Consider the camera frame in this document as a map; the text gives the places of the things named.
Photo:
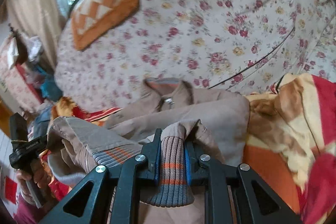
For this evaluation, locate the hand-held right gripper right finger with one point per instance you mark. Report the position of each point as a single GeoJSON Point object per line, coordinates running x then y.
{"type": "Point", "coordinates": [188, 164]}

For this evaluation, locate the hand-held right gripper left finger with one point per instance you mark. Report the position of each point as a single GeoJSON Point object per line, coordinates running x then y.
{"type": "Point", "coordinates": [156, 162]}

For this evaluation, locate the beige jacket with ribbed cuffs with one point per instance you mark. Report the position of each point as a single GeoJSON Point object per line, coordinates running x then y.
{"type": "Point", "coordinates": [210, 113]}

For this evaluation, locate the person's left hand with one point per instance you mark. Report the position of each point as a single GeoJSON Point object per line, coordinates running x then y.
{"type": "Point", "coordinates": [38, 176]}

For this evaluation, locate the grey striped cloth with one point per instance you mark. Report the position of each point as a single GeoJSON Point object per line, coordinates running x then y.
{"type": "Point", "coordinates": [40, 119]}

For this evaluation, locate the blue plastic bag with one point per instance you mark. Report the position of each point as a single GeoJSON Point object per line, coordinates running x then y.
{"type": "Point", "coordinates": [51, 87]}

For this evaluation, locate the floral cloth with red edge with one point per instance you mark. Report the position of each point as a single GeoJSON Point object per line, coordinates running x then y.
{"type": "Point", "coordinates": [15, 74]}

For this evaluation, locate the orange red cream printed blanket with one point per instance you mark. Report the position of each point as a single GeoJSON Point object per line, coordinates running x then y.
{"type": "Point", "coordinates": [265, 161]}

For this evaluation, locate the beige curtain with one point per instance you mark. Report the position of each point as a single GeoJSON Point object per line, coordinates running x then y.
{"type": "Point", "coordinates": [34, 16]}

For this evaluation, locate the floral quilt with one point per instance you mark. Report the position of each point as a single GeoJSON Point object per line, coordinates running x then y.
{"type": "Point", "coordinates": [210, 29]}

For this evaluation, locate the orange checkered cushion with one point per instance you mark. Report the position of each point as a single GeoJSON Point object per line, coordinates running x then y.
{"type": "Point", "coordinates": [105, 3]}

